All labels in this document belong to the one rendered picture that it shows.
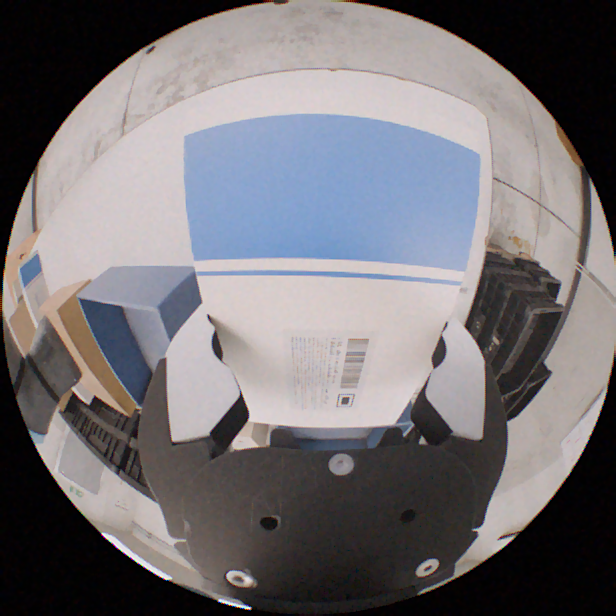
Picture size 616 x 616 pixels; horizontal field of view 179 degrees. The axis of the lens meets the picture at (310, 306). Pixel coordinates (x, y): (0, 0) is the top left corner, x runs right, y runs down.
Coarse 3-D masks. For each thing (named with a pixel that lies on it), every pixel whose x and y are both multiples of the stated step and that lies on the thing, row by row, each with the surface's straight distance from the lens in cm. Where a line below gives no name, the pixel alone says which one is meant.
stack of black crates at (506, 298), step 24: (504, 264) 95; (480, 288) 77; (504, 288) 68; (528, 288) 76; (480, 312) 78; (504, 312) 70; (528, 312) 62; (552, 312) 89; (480, 336) 79; (504, 336) 70; (528, 336) 95; (552, 336) 90; (504, 360) 69; (528, 360) 98; (504, 384) 97
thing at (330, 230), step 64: (192, 128) 10; (256, 128) 8; (320, 128) 8; (384, 128) 8; (448, 128) 10; (192, 192) 9; (256, 192) 8; (320, 192) 8; (384, 192) 8; (448, 192) 9; (256, 256) 9; (320, 256) 8; (384, 256) 9; (448, 256) 10; (256, 320) 10; (320, 320) 10; (384, 320) 10; (448, 320) 12; (256, 384) 14; (320, 384) 13; (384, 384) 14
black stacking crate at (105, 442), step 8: (88, 416) 85; (88, 424) 85; (96, 424) 80; (88, 432) 81; (96, 432) 78; (104, 432) 74; (88, 440) 81; (96, 440) 76; (104, 440) 73; (112, 440) 69; (120, 440) 65; (96, 448) 75; (104, 448) 71; (112, 448) 68; (120, 448) 65; (128, 448) 64; (104, 456) 70; (112, 456) 67; (120, 456) 63; (128, 456) 65; (120, 464) 64
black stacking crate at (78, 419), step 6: (72, 402) 105; (66, 408) 109; (72, 408) 102; (78, 408) 96; (66, 414) 106; (72, 414) 100; (78, 414) 95; (84, 414) 90; (72, 420) 98; (78, 420) 91; (84, 420) 89; (78, 426) 91
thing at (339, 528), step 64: (256, 448) 6; (384, 448) 6; (192, 512) 6; (256, 512) 5; (320, 512) 5; (384, 512) 5; (448, 512) 6; (256, 576) 6; (320, 576) 6; (384, 576) 6; (448, 576) 7
